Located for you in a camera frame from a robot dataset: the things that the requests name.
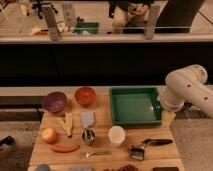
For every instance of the red yellow apple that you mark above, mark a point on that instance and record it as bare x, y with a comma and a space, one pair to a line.
49, 135

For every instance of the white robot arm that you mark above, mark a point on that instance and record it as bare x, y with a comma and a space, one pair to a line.
187, 85

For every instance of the white plastic cup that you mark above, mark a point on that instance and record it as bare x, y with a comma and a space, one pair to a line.
116, 135

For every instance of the metal cup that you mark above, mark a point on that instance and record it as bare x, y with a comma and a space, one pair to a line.
88, 136

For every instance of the orange bowl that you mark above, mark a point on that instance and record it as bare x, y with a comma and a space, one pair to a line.
85, 96

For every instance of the green plastic tray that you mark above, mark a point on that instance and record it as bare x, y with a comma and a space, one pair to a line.
135, 106

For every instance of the purple bowl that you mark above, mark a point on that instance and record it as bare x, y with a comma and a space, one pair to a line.
54, 102

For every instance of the yellow banana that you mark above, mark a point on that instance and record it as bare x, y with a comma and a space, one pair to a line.
66, 123

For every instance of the green bin in background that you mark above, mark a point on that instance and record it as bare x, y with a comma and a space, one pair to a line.
90, 27

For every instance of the metal fork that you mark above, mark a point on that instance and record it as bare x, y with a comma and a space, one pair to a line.
89, 154

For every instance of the black metal brush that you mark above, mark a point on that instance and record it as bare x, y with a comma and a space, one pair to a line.
137, 152

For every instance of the seated person in background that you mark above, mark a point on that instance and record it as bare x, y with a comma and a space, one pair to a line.
124, 11

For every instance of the red brown snack pile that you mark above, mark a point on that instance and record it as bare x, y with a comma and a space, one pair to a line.
124, 168

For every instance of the blue flat object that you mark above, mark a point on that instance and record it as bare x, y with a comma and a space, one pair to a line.
80, 169

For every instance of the dark brown block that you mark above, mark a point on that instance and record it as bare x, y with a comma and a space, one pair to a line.
165, 169

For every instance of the blue round object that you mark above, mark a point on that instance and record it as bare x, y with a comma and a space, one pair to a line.
42, 167

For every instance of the black office chair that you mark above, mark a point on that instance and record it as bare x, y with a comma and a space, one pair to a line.
39, 5

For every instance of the black object on floor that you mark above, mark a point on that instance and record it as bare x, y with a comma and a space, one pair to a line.
7, 140

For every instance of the black handled peeler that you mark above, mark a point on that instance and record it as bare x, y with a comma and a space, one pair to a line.
157, 142

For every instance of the grey metal post right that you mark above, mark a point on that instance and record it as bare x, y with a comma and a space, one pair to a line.
152, 20

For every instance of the grey metal post left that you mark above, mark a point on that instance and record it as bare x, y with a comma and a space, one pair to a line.
53, 30

